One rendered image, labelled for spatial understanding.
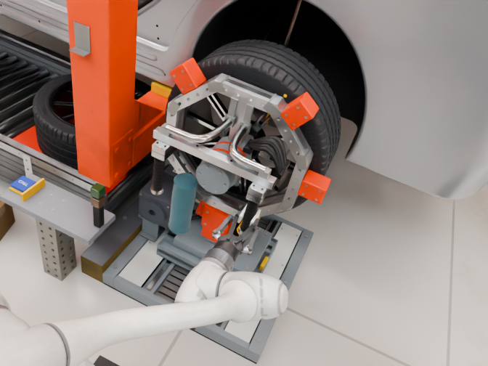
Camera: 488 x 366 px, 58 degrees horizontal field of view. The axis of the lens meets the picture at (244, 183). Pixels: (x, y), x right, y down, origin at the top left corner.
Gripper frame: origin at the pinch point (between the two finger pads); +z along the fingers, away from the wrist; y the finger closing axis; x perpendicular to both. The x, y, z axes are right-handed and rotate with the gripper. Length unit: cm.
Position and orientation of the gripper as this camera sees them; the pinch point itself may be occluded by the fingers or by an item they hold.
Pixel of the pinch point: (249, 216)
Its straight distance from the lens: 140.9
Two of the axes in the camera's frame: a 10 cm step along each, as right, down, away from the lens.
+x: 2.0, -7.4, -6.5
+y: 9.0, 4.0, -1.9
